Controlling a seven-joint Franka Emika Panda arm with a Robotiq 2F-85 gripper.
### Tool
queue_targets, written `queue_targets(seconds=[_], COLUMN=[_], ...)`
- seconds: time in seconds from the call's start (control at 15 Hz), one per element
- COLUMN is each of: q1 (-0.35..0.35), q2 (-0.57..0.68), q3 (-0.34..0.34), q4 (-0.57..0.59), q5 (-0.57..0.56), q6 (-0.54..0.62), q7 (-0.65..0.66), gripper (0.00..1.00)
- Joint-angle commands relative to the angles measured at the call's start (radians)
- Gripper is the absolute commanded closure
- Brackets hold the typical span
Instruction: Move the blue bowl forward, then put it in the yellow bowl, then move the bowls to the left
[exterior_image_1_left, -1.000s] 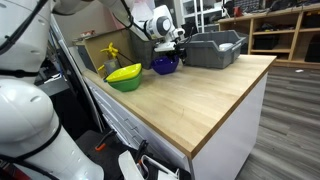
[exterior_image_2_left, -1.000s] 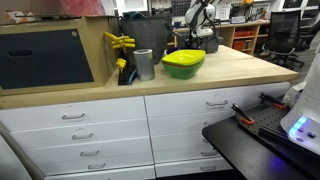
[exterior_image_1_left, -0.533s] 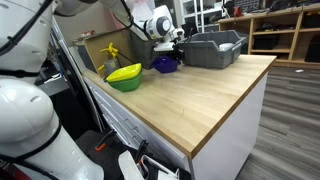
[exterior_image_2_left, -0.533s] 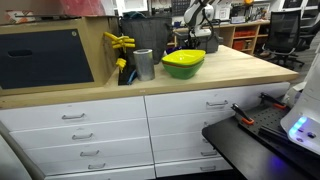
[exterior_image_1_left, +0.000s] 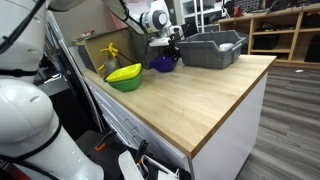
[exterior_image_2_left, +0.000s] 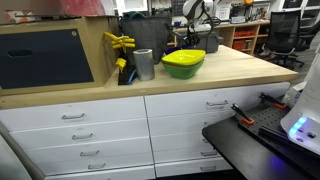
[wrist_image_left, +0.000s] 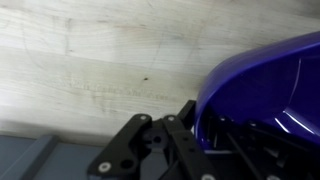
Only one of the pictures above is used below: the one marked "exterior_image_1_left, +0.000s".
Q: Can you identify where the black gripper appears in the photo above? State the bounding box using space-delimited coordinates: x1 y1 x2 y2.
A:
162 33 183 62

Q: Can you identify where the blue plastic bowl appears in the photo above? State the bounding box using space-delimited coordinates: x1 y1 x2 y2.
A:
148 55 180 74

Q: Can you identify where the yellow plastic bowl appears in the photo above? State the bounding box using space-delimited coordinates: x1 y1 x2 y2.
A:
105 62 143 84

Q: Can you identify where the green plastic bowl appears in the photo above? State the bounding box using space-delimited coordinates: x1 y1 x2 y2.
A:
107 71 144 93

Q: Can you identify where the grey fabric basket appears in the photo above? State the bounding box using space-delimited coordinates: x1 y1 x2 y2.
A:
129 28 168 70

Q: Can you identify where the grey plastic bin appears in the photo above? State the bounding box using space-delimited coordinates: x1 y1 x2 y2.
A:
175 29 248 70

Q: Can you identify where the white shelf unit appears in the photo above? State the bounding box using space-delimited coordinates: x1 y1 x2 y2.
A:
179 0 222 34

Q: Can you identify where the white object in bin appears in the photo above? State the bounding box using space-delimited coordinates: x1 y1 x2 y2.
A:
218 42 235 52

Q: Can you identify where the yellow plastic figure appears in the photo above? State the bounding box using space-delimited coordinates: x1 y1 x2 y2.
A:
99 42 120 62

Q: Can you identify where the grey cup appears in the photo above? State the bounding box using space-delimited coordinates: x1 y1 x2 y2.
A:
103 58 121 76

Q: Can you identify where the brown cardboard box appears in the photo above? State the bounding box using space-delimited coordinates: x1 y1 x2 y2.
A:
82 27 135 78

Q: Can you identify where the black storage box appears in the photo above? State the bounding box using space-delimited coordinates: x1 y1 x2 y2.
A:
253 34 281 51

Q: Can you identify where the white leaning panel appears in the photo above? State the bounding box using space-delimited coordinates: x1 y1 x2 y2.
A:
45 10 105 133

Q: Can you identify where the black bar clamp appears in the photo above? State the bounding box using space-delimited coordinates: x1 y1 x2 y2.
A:
134 139 150 165

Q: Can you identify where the white table cabinet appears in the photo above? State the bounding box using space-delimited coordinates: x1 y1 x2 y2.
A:
82 68 270 180

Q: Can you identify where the wooden shelf unit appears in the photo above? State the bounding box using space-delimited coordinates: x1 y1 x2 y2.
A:
217 3 320 70

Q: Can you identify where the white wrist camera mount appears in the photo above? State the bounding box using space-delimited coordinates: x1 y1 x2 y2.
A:
148 36 173 48

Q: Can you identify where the orange handled black clamp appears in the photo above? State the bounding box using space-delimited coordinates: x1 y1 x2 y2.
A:
94 129 118 152

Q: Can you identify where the white metal drawer handle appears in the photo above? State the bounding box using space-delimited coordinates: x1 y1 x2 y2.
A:
139 154 181 180

